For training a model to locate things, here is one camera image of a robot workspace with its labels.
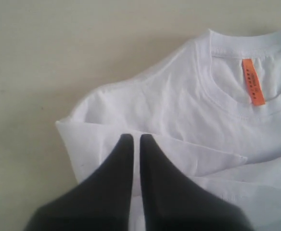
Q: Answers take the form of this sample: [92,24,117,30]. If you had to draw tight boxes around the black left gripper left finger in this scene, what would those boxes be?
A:
[25,134,134,231]

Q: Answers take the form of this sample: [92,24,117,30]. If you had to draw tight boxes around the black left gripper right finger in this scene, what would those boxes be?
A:
[140,134,253,231]

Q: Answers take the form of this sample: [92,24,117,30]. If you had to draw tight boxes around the white t-shirt red lettering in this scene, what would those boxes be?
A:
[56,31,281,231]

